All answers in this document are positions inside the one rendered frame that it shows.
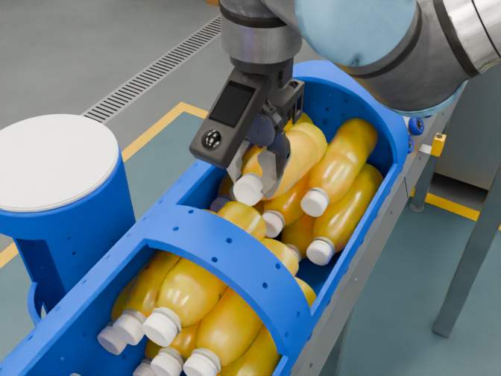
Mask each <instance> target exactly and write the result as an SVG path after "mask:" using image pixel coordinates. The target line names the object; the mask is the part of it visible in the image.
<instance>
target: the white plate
mask: <svg viewBox="0 0 501 376"><path fill-rule="evenodd" d="M118 157H119V148H118V144H117V141H116V138H115V137H114V135H113V133H112V132H111V131H110V130H109V129H108V128H107V127H106V126H104V125H102V124H101V123H100V122H97V121H95V120H93V119H90V118H86V117H83V116H77V115H70V114H53V115H46V116H38V117H34V118H30V119H26V120H23V121H21V122H17V123H15V124H13V125H10V126H8V127H6V128H4V129H2V130H1V131H0V210H6V211H11V212H20V213H29V212H38V211H44V210H51V209H54V208H58V207H62V206H64V205H67V204H70V203H72V202H74V201H77V200H79V199H81V198H83V197H84V196H86V195H88V194H90V193H91V192H92V191H94V190H95V189H97V188H98V187H99V186H100V185H102V184H103V183H104V182H105V181H106V180H107V178H108V177H109V176H110V174H111V173H112V171H113V170H114V168H115V166H116V163H117V160H118Z"/></svg>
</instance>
